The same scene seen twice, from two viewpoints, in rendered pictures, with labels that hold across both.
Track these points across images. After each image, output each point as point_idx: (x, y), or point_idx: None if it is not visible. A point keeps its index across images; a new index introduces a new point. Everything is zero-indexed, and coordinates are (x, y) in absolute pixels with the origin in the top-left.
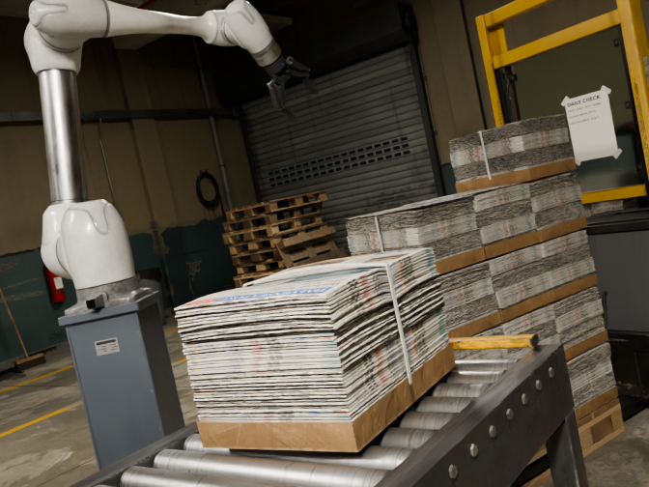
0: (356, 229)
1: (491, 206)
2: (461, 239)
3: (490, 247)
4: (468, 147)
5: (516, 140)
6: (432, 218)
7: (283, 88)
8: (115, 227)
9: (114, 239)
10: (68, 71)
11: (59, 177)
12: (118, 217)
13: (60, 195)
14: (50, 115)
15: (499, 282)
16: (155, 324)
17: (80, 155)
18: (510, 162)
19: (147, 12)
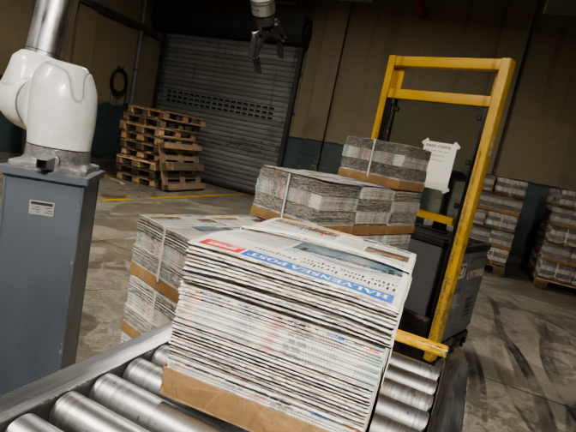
0: (268, 176)
1: (369, 198)
2: (344, 215)
3: (357, 227)
4: (361, 147)
5: (399, 157)
6: (333, 193)
7: (262, 42)
8: (90, 99)
9: (85, 111)
10: None
11: (44, 26)
12: (95, 92)
13: (38, 44)
14: None
15: None
16: (92, 200)
17: (72, 15)
18: (387, 171)
19: None
